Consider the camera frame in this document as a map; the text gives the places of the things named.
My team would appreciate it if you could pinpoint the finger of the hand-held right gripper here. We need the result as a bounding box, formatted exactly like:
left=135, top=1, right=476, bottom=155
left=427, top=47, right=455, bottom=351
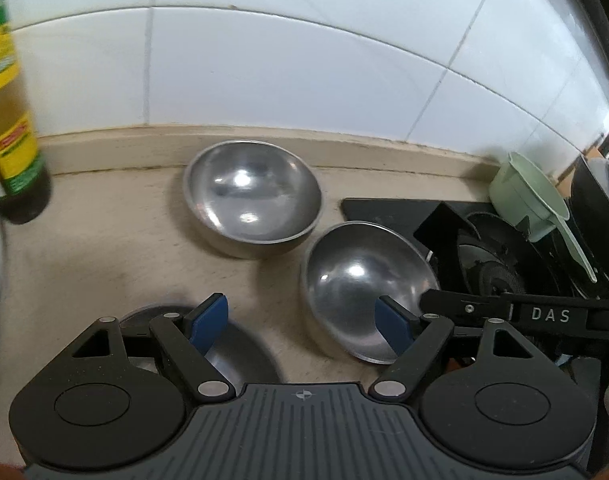
left=418, top=287, right=517, bottom=322

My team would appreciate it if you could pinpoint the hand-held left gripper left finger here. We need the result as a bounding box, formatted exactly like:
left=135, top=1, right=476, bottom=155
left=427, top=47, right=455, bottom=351
left=72, top=292, right=235, bottom=403

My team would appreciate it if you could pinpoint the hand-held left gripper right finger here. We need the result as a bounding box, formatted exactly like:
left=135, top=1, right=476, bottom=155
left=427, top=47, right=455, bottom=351
left=368, top=296, right=535, bottom=403

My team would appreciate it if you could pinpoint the stainless steel bowl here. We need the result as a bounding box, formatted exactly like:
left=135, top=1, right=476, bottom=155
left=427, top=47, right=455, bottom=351
left=118, top=305, right=285, bottom=396
left=183, top=140, right=322, bottom=260
left=299, top=221, right=439, bottom=365

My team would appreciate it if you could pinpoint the black wok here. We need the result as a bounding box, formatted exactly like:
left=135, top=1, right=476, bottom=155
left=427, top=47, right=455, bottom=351
left=567, top=155, right=609, bottom=301

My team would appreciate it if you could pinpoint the black gas stove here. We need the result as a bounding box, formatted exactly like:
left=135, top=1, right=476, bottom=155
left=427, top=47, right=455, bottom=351
left=341, top=197, right=609, bottom=376

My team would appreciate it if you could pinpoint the green plastic scoop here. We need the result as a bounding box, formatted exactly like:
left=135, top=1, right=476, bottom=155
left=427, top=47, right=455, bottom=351
left=488, top=151, right=598, bottom=283

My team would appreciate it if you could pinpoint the yellow-green label sauce bottle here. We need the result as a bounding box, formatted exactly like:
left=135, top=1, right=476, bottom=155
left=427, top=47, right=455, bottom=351
left=0, top=0, right=52, bottom=225

